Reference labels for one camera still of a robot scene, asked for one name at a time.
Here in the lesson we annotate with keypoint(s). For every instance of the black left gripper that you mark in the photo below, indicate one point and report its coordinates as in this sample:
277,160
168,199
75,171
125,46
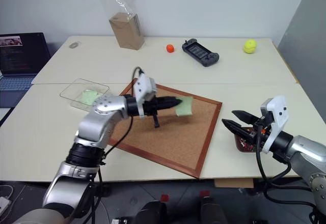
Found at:
151,107

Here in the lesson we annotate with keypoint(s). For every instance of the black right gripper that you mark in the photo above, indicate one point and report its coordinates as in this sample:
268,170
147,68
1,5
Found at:
258,132

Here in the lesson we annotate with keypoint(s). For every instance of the light green paper note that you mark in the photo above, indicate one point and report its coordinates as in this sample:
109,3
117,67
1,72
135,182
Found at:
185,108

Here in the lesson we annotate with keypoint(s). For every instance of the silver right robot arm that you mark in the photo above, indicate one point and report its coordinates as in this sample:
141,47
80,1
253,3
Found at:
305,152

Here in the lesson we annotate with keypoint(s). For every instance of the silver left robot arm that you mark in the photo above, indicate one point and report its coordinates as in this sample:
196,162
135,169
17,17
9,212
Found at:
102,122

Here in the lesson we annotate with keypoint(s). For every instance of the wood-framed cork board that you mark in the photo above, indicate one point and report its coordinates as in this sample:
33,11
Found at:
183,137

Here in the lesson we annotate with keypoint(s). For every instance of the brown oval pin dish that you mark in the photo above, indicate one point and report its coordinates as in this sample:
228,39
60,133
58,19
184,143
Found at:
238,145

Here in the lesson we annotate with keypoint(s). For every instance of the small orange ball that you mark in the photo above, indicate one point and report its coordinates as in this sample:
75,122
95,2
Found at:
170,48

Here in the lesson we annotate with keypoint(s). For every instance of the grey handheld game controller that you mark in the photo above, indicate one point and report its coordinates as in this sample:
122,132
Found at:
200,52

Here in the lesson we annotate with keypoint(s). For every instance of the yellow tennis ball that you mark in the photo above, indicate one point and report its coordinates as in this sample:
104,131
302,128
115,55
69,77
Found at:
250,46

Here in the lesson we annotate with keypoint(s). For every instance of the small red tag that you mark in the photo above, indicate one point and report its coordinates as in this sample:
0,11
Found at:
164,198
204,194

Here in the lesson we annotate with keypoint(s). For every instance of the brown cardboard box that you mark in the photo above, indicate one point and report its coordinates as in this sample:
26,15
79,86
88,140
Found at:
127,33

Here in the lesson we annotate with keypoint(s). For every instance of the dark rounded shape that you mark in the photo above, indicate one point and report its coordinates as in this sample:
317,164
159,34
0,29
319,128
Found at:
151,213
212,211

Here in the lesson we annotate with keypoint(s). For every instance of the clear plastic tray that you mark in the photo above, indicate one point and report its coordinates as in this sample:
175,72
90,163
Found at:
76,86

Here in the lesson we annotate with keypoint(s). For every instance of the small grey oval object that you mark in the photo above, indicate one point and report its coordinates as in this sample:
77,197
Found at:
73,45

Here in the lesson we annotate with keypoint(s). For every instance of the grey partition panel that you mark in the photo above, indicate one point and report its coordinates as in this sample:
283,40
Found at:
305,30

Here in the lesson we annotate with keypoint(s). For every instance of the brown box in bag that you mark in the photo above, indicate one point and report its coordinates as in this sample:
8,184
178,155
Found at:
114,1

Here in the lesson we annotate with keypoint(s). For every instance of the black box on floor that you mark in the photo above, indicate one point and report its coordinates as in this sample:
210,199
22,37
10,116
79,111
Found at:
122,221

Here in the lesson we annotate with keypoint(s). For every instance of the dark open laptop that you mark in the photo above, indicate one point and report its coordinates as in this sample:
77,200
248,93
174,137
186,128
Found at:
21,56

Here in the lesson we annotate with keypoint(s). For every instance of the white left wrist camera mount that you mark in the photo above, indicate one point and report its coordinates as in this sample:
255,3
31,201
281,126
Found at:
145,86

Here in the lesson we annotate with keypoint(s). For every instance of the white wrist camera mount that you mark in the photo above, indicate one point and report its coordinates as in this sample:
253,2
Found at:
278,112
145,86

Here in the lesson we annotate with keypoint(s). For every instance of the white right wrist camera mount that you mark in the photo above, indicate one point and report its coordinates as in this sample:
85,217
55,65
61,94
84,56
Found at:
278,112

